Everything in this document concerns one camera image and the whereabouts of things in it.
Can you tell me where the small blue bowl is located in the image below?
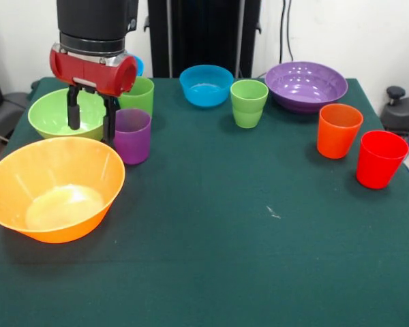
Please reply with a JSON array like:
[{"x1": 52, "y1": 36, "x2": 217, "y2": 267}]
[{"x1": 179, "y1": 64, "x2": 234, "y2": 108}]

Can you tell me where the purple cup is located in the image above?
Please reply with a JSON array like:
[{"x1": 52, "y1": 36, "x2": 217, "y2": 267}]
[{"x1": 109, "y1": 108, "x2": 153, "y2": 166}]

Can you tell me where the plain green cup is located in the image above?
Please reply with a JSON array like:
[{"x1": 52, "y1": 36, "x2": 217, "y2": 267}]
[{"x1": 118, "y1": 76, "x2": 155, "y2": 119}]

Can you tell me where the dark green table cloth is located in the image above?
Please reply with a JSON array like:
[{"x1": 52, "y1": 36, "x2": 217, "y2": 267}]
[{"x1": 0, "y1": 76, "x2": 409, "y2": 327}]

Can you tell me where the orange bowl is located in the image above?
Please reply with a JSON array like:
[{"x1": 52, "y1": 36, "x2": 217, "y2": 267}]
[{"x1": 0, "y1": 136, "x2": 126, "y2": 245}]

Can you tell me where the red cup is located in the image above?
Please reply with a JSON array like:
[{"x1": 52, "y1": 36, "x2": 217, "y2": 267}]
[{"x1": 356, "y1": 129, "x2": 409, "y2": 190}]

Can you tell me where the orange cup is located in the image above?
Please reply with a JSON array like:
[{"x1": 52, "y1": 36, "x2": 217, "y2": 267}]
[{"x1": 316, "y1": 104, "x2": 364, "y2": 160}]

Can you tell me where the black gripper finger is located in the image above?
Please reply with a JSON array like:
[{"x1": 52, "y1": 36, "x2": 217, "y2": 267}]
[
  {"x1": 67, "y1": 84, "x2": 85, "y2": 131},
  {"x1": 100, "y1": 95, "x2": 122, "y2": 146}
]

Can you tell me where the grey base with knob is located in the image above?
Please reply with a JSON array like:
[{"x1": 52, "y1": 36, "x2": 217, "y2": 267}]
[{"x1": 381, "y1": 86, "x2": 409, "y2": 136}]

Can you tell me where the purple bowl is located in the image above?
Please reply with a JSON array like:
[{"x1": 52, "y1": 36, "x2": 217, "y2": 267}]
[{"x1": 264, "y1": 61, "x2": 349, "y2": 114}]

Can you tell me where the black hanging wall cable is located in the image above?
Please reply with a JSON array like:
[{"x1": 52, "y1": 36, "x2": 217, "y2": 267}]
[{"x1": 279, "y1": 0, "x2": 296, "y2": 66}]

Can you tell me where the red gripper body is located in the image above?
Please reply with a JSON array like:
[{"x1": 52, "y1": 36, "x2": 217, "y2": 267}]
[{"x1": 48, "y1": 43, "x2": 138, "y2": 97}]

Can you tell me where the green bowl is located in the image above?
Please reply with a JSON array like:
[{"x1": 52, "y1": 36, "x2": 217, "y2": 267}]
[{"x1": 27, "y1": 87, "x2": 117, "y2": 142}]

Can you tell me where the large blue bowl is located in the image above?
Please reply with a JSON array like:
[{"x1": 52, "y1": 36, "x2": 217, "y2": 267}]
[{"x1": 124, "y1": 50, "x2": 145, "y2": 78}]

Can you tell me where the stepped green cup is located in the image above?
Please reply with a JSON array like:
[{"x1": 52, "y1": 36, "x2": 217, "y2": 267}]
[{"x1": 230, "y1": 79, "x2": 269, "y2": 129}]

